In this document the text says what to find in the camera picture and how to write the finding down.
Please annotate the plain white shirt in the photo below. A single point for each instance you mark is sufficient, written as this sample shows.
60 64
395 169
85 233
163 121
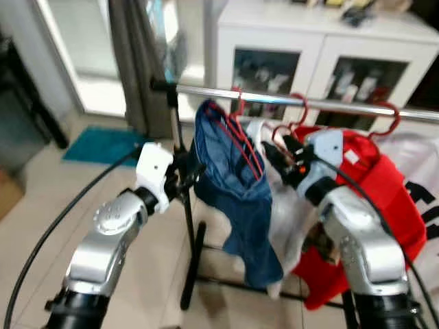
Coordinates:
285 219

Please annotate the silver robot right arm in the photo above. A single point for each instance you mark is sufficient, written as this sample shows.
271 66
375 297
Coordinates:
370 253

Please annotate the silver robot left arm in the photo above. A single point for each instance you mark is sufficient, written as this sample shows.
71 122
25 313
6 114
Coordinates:
110 233

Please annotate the blue denim shirt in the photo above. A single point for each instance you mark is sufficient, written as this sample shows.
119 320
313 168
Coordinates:
233 185

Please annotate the teal floor mat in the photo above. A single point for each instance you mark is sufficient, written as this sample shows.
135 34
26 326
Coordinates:
103 145

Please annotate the red polo shirt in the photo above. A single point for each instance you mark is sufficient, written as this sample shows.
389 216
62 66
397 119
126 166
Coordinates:
384 185

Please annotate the white T-shirt dark lettering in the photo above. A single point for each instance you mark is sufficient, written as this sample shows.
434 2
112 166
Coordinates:
422 161

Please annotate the black object on cabinet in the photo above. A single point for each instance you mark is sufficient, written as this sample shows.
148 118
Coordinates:
357 15

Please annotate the white framed glass door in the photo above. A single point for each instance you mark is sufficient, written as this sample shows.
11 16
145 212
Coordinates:
82 41

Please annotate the black metal stand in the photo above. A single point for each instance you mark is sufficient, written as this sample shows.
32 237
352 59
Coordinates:
20 82

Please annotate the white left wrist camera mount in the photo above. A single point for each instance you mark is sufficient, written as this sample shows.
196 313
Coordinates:
154 171

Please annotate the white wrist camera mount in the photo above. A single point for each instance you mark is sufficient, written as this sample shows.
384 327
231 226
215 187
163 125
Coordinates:
328 147
154 171

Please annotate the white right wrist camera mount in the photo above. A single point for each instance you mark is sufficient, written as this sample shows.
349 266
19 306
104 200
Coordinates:
328 147

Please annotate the metal clothes rack black frame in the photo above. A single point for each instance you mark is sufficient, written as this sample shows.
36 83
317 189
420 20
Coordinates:
206 91

